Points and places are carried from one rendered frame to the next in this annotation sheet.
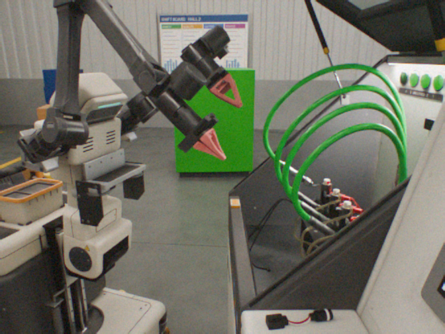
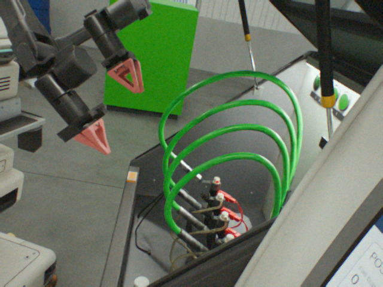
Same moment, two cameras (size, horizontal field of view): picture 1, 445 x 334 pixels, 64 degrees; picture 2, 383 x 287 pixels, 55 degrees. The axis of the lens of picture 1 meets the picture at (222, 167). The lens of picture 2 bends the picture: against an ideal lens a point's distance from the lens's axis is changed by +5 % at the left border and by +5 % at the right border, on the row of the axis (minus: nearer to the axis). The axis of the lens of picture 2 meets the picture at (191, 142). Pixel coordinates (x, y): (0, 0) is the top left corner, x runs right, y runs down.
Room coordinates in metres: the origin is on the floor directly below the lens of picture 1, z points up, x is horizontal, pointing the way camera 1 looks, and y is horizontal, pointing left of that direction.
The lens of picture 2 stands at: (0.09, -0.10, 1.59)
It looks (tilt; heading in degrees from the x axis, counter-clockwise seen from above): 24 degrees down; 354
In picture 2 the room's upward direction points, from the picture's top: 11 degrees clockwise
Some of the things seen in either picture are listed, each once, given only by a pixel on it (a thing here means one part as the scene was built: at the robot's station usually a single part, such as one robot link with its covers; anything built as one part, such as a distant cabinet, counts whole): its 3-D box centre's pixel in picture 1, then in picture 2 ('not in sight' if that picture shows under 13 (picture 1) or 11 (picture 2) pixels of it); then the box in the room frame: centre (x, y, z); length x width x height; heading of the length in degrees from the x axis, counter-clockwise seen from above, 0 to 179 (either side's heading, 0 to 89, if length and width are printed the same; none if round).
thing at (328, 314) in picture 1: (299, 317); not in sight; (0.54, -0.14, 0.99); 0.12 x 0.02 x 0.02; 100
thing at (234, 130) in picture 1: (213, 120); (149, 56); (4.64, 0.12, 0.65); 0.95 x 0.86 x 1.30; 93
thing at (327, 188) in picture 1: (319, 218); (205, 212); (0.93, -0.28, 1.00); 0.05 x 0.03 x 0.21; 91
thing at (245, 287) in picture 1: (239, 259); (121, 240); (0.93, -0.05, 0.87); 0.62 x 0.04 x 0.16; 1
